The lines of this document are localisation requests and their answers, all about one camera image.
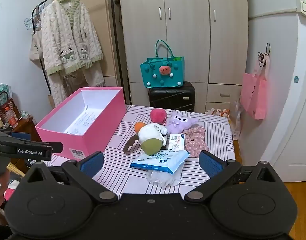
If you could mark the teal felt tote bag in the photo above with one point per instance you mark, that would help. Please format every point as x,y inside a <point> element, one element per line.
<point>163,72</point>

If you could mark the white wall switch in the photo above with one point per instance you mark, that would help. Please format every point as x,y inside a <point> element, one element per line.
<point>304,7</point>

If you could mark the black clothes rack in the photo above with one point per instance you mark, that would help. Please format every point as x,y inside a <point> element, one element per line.
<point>34,17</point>

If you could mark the orange flower patterned bag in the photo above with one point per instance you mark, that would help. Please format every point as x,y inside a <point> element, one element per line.
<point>218,111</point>

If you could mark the beige wooden cabinet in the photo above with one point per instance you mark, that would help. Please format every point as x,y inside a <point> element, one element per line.
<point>103,17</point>

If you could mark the round blue sticker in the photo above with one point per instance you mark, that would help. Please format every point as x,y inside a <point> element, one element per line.
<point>296,79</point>

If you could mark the pink cardboard box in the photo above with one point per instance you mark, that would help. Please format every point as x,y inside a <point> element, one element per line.
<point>93,130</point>

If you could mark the white fleece pajama top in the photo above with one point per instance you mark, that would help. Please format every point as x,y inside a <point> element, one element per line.
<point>68,37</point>

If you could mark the orange cap drink bottle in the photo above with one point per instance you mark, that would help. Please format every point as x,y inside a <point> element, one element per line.
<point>11,117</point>

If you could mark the pink plush ball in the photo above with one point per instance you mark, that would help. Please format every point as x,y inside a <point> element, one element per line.
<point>158,115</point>

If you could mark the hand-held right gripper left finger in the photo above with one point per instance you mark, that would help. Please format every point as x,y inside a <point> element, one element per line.
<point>93,161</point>

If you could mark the beige canvas tote bag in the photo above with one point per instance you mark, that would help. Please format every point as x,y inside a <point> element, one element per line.
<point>35,47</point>

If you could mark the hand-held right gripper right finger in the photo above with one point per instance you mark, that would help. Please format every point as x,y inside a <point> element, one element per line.
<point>210,163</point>

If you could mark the white green plastic bag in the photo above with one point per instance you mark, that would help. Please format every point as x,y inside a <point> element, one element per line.
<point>2,88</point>

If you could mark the purple plush toy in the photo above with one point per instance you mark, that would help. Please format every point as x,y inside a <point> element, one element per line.
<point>178,125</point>

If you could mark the pink paper bag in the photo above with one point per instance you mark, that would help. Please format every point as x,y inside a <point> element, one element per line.
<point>254,97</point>

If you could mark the white duck plush toy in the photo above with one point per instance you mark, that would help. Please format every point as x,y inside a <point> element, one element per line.
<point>151,136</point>

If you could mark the white fleece pajama pants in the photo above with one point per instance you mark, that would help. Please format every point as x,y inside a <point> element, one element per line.
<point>75,82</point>

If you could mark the small white tissue pack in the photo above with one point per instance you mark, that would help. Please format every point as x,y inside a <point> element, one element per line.
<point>176,143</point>

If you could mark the wooden nightstand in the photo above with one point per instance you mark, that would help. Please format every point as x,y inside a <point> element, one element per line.
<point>27,127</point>

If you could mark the light wood wardrobe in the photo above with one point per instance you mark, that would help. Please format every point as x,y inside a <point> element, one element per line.
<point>188,30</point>

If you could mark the blue wet wipes pack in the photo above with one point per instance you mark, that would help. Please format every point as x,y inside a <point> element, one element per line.
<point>160,160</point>

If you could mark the white door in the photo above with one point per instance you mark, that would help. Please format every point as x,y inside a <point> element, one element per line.
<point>293,130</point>

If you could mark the striped table cover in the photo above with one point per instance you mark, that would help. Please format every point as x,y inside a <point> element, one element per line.
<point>133,172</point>

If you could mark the black suitcase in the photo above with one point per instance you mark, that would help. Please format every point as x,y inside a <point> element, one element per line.
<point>171,97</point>

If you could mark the pink floral scrunchie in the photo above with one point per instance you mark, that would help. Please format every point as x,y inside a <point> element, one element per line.
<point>195,141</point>

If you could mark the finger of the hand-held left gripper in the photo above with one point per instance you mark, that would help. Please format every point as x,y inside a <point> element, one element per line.
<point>20,135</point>
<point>30,145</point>

